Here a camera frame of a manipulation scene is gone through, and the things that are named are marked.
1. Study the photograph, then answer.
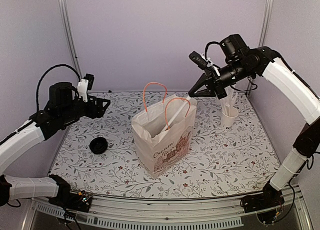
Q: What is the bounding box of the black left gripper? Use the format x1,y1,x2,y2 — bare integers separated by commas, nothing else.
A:
60,95,111,124

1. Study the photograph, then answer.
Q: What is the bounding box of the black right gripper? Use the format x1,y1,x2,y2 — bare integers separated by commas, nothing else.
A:
188,59,254,99

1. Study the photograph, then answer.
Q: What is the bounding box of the white straw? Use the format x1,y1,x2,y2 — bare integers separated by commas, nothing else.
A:
161,96,191,132

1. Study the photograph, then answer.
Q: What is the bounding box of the stack of black cup lids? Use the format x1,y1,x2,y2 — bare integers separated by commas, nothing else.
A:
89,137,108,155

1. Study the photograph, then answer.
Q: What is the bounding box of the paper takeout bag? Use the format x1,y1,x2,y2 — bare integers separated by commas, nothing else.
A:
131,94,197,178

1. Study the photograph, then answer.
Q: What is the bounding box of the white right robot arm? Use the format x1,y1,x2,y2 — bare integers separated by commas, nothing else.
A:
188,34,320,208

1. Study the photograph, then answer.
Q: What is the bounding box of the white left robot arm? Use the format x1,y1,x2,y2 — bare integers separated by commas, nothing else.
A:
0,79,111,207

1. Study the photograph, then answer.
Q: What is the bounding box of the white cup with straws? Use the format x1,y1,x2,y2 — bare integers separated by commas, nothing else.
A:
220,87,239,129

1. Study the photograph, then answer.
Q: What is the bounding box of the floral tablecloth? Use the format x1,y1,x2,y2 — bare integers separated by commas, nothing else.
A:
50,92,280,198

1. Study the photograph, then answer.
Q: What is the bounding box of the black right gripper camera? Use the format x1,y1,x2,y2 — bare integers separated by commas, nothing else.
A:
188,51,221,76

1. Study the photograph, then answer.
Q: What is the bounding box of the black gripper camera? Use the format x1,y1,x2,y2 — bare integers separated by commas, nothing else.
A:
77,73,95,103
188,51,221,76

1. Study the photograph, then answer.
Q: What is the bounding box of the black left gripper camera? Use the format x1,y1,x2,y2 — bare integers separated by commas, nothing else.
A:
77,73,95,103

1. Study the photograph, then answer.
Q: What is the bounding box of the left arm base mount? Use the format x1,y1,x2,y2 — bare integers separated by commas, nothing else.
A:
48,188,93,212

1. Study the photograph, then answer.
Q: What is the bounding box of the aluminium front rail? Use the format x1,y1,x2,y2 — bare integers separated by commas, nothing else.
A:
22,185,313,229

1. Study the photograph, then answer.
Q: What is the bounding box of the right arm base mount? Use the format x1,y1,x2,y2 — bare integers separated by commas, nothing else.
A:
240,181,285,224

